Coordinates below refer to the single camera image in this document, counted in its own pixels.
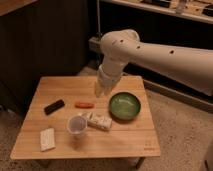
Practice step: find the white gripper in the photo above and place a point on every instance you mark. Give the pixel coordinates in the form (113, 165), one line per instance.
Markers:
(105, 81)

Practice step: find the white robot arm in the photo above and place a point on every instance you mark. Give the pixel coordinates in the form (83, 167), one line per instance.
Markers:
(192, 67)

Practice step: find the white ceramic cup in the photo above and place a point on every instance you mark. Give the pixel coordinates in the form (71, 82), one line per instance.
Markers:
(77, 125)

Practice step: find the green bowl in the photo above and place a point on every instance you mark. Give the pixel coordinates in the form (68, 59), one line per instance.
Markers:
(124, 106)

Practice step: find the white patterned box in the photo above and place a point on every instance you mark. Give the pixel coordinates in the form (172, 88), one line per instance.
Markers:
(97, 121)

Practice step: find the black rectangular bar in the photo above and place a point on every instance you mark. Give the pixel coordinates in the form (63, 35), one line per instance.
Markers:
(54, 107)

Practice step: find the wooden table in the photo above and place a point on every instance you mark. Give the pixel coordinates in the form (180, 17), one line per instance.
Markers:
(136, 138)

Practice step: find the metal pole stand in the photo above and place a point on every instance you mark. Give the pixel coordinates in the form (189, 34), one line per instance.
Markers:
(98, 19)

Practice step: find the grey base beam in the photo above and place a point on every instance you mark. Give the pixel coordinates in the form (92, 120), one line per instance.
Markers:
(180, 95)

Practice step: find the background shelf with items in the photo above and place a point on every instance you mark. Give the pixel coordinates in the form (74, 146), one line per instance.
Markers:
(196, 10)

